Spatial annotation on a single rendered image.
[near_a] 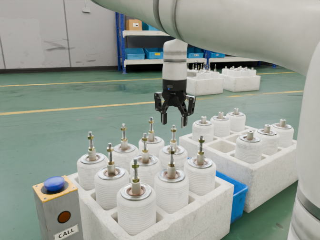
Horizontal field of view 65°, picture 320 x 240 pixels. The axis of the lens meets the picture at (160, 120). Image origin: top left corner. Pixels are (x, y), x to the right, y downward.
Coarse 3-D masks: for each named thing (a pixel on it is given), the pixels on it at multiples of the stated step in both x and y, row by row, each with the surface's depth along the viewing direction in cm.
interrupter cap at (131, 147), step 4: (120, 144) 88; (128, 144) 88; (132, 144) 88; (116, 148) 85; (120, 148) 86; (128, 148) 86; (132, 148) 85; (120, 152) 82; (124, 152) 82; (128, 152) 82
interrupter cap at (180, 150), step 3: (165, 147) 86; (168, 147) 86; (177, 147) 86; (180, 147) 86; (162, 150) 83; (165, 150) 83; (168, 150) 84; (177, 150) 84; (180, 150) 83; (183, 150) 83; (165, 153) 82; (168, 153) 81; (177, 153) 81; (180, 153) 81
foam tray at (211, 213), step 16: (80, 192) 73; (192, 192) 73; (224, 192) 74; (80, 208) 72; (96, 208) 66; (160, 208) 66; (192, 208) 66; (208, 208) 70; (224, 208) 76; (96, 224) 65; (112, 224) 60; (160, 224) 60; (176, 224) 62; (192, 224) 67; (208, 224) 72; (224, 224) 79
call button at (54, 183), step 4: (56, 176) 53; (48, 180) 51; (52, 180) 51; (56, 180) 51; (60, 180) 51; (64, 180) 52; (44, 184) 50; (48, 184) 50; (52, 184) 50; (56, 184) 50; (60, 184) 50; (48, 188) 49; (52, 188) 49; (56, 188) 50; (60, 188) 51
